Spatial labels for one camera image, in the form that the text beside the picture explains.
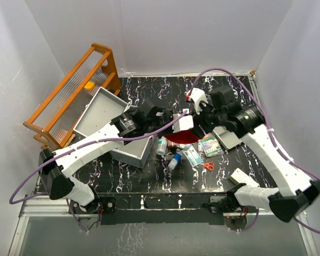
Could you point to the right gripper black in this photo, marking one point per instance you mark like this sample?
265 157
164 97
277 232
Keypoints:
198 120

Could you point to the aluminium front rail frame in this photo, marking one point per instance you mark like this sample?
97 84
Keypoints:
46 228

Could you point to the teal white flat packet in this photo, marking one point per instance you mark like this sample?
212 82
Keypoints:
193 156

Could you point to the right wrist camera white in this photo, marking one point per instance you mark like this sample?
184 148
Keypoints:
198 98

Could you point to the orange wooden rack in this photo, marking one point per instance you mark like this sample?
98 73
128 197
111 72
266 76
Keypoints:
54 119

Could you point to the grey divided plastic tray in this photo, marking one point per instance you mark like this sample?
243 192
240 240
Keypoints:
227 139

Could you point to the clear plastic bag packet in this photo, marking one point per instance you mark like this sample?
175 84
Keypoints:
185 146

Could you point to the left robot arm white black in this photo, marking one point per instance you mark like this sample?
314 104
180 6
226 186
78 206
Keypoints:
58 167

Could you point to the yellow block on rack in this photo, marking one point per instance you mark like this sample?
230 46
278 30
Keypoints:
89 85

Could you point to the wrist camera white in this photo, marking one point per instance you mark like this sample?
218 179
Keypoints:
184 123
198 98

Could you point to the orange small scissors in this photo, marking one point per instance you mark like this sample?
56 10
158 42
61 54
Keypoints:
209 166

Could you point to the red first aid pouch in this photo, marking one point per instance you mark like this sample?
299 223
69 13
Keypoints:
183 137

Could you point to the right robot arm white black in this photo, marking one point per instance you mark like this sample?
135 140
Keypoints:
295 190

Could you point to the stack of gauze packets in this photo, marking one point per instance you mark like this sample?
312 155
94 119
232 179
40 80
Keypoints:
210 146

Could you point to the white green medicine bottle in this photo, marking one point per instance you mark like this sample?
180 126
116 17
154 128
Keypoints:
161 146

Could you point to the white blue spray bottle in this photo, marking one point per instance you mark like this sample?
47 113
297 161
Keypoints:
174 161

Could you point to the grey metal medicine case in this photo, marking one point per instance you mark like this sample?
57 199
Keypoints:
103 107

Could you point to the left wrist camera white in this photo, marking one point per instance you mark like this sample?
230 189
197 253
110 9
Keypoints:
184 123

